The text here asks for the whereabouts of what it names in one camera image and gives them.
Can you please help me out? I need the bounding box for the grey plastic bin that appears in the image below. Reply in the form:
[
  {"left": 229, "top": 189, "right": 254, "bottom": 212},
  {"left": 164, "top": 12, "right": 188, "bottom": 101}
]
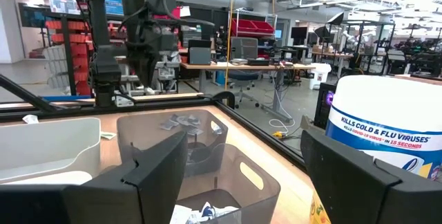
[{"left": 0, "top": 117, "right": 102, "bottom": 183}]

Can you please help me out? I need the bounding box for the black controller box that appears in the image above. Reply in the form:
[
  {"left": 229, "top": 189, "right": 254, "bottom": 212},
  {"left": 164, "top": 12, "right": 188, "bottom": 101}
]
[{"left": 313, "top": 81, "right": 338, "bottom": 131}]

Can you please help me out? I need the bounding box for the white trash can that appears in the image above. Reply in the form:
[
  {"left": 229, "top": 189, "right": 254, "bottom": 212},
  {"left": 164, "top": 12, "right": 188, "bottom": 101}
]
[{"left": 308, "top": 63, "right": 332, "bottom": 91}]

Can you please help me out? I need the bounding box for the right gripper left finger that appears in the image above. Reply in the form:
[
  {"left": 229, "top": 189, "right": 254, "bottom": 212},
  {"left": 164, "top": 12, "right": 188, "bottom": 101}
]
[{"left": 0, "top": 131, "right": 189, "bottom": 224}]

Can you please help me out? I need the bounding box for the black aluminium table frame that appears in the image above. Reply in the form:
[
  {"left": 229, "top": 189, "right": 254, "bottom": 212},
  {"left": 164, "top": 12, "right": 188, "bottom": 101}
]
[{"left": 0, "top": 74, "right": 310, "bottom": 173}]

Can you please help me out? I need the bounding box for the yellow power cable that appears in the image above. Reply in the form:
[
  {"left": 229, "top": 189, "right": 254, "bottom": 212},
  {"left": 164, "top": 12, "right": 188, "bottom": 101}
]
[{"left": 224, "top": 0, "right": 236, "bottom": 93}]

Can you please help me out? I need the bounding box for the black robot workstation frame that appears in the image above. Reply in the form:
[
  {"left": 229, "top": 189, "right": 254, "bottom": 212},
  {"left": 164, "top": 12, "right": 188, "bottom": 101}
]
[{"left": 340, "top": 19, "right": 396, "bottom": 76}]

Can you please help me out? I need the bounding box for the brown translucent plastic bin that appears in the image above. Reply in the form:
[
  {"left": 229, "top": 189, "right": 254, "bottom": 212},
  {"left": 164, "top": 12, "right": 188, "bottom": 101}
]
[
  {"left": 116, "top": 109, "right": 229, "bottom": 178},
  {"left": 174, "top": 143, "right": 282, "bottom": 224}
]

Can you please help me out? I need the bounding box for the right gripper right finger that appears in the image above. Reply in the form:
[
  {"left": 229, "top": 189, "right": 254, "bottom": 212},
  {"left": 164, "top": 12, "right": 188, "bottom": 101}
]
[{"left": 300, "top": 129, "right": 442, "bottom": 224}]

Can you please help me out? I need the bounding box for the clear plastic box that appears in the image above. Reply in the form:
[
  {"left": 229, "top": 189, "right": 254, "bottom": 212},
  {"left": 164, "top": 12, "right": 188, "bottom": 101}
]
[{"left": 47, "top": 0, "right": 83, "bottom": 17}]

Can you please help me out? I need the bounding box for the grey office chair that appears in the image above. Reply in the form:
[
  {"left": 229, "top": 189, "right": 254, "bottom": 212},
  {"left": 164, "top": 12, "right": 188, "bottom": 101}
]
[{"left": 227, "top": 37, "right": 262, "bottom": 110}]

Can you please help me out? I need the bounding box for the wooden desk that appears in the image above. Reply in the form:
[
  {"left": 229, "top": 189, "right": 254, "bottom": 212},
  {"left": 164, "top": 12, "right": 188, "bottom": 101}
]
[{"left": 180, "top": 62, "right": 317, "bottom": 114}]

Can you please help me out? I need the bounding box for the black softbox lamp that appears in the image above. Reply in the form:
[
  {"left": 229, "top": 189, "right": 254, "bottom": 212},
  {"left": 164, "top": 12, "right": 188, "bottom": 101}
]
[{"left": 325, "top": 11, "right": 345, "bottom": 27}]

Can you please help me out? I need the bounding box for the white disinfectant wipes canister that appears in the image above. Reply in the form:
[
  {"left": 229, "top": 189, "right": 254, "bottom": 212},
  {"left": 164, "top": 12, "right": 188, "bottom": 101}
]
[{"left": 309, "top": 75, "right": 442, "bottom": 224}]

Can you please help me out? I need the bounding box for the white coiled cable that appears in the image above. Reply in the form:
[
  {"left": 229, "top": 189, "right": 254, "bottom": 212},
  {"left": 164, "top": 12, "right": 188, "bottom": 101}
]
[{"left": 268, "top": 118, "right": 297, "bottom": 131}]

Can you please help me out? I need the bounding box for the blue bar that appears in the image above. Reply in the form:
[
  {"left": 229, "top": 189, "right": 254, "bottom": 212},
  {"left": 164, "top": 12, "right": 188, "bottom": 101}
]
[{"left": 41, "top": 95, "right": 91, "bottom": 103}]

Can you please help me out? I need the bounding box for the rack of red bins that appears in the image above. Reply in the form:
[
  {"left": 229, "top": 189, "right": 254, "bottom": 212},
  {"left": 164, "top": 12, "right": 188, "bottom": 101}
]
[{"left": 44, "top": 19, "right": 96, "bottom": 97}]

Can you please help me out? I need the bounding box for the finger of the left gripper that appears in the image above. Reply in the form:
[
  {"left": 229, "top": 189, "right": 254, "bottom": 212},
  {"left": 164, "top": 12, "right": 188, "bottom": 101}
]
[
  {"left": 137, "top": 54, "right": 148, "bottom": 86},
  {"left": 146, "top": 53, "right": 158, "bottom": 87}
]

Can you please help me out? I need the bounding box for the shelf with red bins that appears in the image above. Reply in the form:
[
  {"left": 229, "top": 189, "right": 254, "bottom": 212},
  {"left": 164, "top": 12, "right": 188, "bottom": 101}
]
[{"left": 230, "top": 9, "right": 277, "bottom": 40}]

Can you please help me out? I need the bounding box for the white plastic bin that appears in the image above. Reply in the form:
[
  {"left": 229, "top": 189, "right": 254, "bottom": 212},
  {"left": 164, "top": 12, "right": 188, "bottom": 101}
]
[{"left": 3, "top": 171, "right": 93, "bottom": 186}]

